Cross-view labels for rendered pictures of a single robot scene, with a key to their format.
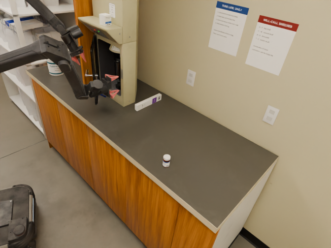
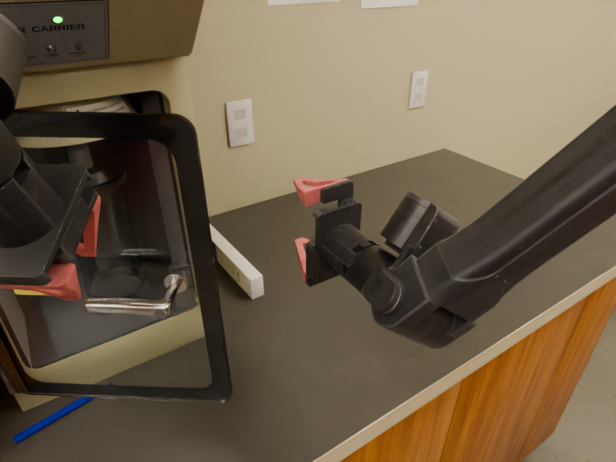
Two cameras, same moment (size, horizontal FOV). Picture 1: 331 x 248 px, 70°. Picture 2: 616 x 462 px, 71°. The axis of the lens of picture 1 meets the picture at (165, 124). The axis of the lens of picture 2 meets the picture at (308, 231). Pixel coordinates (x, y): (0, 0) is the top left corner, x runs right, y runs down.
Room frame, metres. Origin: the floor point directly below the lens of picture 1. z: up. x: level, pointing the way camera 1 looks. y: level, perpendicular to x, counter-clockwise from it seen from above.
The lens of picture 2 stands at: (1.17, 0.84, 1.51)
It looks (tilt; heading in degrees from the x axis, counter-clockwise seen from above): 32 degrees down; 287
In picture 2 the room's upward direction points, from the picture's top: straight up
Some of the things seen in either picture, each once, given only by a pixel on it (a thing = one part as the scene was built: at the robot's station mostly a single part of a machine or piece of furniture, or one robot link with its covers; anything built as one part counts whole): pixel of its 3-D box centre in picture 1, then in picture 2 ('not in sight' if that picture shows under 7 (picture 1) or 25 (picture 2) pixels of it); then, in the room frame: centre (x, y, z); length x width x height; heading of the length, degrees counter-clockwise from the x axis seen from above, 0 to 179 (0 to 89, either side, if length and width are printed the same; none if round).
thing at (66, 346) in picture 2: (94, 70); (86, 284); (1.53, 0.53, 1.19); 0.30 x 0.01 x 0.40; 14
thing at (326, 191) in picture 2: (112, 80); (316, 202); (1.31, 0.36, 1.24); 0.09 x 0.07 x 0.07; 139
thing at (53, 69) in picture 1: (55, 64); not in sight; (1.92, 1.01, 1.02); 0.13 x 0.13 x 0.15
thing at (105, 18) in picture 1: (105, 19); not in sight; (1.51, 0.43, 1.54); 0.05 x 0.05 x 0.06; 58
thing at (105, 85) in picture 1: (102, 88); (347, 250); (1.25, 0.40, 1.20); 0.07 x 0.07 x 0.10; 49
